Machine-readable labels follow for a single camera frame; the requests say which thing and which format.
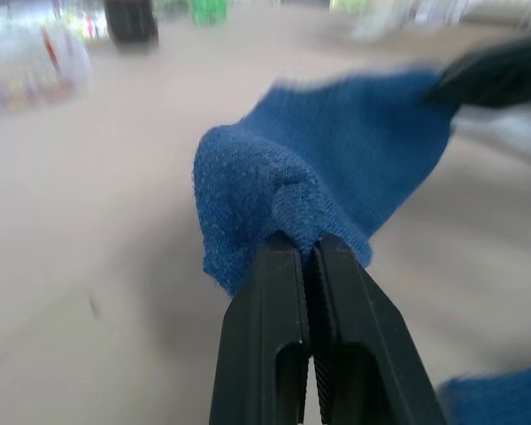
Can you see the green container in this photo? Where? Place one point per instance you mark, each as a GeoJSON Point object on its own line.
{"type": "Point", "coordinates": [209, 11]}

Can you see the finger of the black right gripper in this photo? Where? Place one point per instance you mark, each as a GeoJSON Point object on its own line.
{"type": "Point", "coordinates": [500, 75]}

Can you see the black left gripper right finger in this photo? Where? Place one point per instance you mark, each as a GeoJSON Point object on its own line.
{"type": "Point", "coordinates": [371, 341]}

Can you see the white fabric item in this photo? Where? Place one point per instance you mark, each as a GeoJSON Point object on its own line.
{"type": "Point", "coordinates": [504, 135]}

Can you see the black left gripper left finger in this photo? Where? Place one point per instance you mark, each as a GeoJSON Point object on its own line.
{"type": "Point", "coordinates": [259, 336]}

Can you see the dark ribbed container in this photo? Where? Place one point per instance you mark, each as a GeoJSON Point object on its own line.
{"type": "Point", "coordinates": [130, 20]}

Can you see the blue knitted sock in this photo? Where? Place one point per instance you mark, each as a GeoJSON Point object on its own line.
{"type": "Point", "coordinates": [336, 164]}
{"type": "Point", "coordinates": [500, 398]}

